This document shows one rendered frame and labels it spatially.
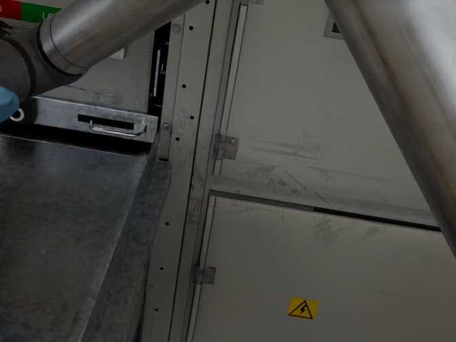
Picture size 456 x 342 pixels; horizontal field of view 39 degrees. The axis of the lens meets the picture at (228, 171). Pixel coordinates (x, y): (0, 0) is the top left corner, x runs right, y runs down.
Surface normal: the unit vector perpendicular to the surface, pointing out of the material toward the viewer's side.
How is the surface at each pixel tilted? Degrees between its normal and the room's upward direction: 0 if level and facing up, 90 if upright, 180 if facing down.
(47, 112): 90
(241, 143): 90
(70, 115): 90
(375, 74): 112
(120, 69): 90
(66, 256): 0
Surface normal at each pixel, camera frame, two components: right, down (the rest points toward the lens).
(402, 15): -0.36, 0.30
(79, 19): -0.63, 0.14
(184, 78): -0.07, 0.50
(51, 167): 0.15, -0.85
